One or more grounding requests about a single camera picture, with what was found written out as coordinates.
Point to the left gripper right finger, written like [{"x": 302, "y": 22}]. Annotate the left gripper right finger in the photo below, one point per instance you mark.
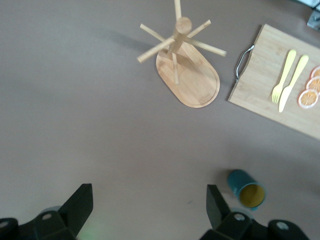
[{"x": 220, "y": 220}]

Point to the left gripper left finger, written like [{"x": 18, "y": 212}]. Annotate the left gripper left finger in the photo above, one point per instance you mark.
[{"x": 72, "y": 212}]

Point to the teal cup yellow inside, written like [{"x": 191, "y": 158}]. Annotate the teal cup yellow inside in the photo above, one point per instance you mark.
[{"x": 237, "y": 178}]

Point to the wooden cup rack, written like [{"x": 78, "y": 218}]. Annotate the wooden cup rack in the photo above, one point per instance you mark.
[{"x": 195, "y": 82}]

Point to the brown table cover mat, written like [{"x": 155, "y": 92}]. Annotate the brown table cover mat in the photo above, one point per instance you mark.
[{"x": 75, "y": 100}]

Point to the yellow plastic knife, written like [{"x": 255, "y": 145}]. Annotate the yellow plastic knife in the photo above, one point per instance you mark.
[{"x": 285, "y": 96}]

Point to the orange slice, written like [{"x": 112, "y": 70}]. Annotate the orange slice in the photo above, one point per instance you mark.
[
  {"x": 308, "y": 98},
  {"x": 314, "y": 83},
  {"x": 317, "y": 72}
]

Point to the yellow plastic fork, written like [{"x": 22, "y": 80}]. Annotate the yellow plastic fork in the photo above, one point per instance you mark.
[{"x": 286, "y": 67}]

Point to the metal bracket with post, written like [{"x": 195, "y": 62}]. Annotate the metal bracket with post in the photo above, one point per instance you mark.
[{"x": 314, "y": 21}]

